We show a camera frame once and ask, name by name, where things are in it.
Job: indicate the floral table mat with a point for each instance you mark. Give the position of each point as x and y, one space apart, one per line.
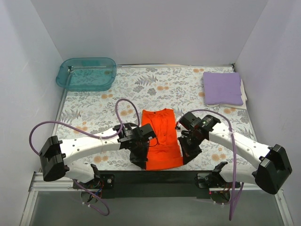
153 89

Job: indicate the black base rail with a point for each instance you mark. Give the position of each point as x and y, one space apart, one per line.
141 184

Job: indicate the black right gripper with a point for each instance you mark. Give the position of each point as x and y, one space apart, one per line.
189 148

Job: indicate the orange t-shirt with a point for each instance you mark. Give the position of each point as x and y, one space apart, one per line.
164 152

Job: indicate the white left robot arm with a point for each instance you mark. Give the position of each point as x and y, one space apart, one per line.
59 158

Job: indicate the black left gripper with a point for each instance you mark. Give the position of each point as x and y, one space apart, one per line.
139 153

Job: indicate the white folded t-shirt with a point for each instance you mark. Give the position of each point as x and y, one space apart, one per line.
243 97

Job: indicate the aluminium table frame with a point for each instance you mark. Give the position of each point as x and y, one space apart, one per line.
157 198

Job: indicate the purple folded t-shirt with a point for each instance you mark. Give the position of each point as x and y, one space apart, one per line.
222 89

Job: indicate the teal plastic bin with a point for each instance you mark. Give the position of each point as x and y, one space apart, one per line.
87 74

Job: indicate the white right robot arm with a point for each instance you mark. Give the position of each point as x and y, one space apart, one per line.
268 168

